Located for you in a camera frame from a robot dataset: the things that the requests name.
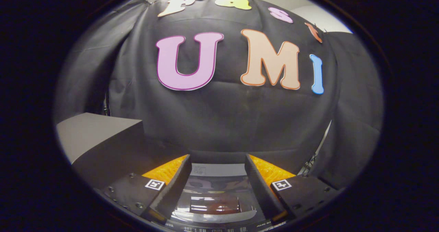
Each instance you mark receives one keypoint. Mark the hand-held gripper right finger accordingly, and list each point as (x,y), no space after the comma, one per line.
(260,187)

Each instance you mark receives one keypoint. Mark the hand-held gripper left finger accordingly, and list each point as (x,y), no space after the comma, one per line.
(176,187)

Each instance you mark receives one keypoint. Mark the grey washing machine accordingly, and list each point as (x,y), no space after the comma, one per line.
(223,228)

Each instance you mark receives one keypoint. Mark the black light stand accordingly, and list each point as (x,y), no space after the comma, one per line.
(308,163)

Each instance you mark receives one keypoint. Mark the black backdrop cloth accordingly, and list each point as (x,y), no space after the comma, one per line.
(223,122)

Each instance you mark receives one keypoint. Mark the beige cabinet with dark sides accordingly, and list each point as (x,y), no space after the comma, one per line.
(92,132)

